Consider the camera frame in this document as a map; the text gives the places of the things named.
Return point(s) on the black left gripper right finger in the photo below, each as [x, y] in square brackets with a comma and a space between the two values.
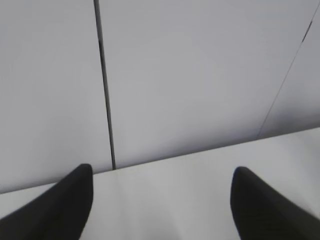
[261, 213]

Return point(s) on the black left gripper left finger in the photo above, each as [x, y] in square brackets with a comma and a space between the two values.
[60, 213]

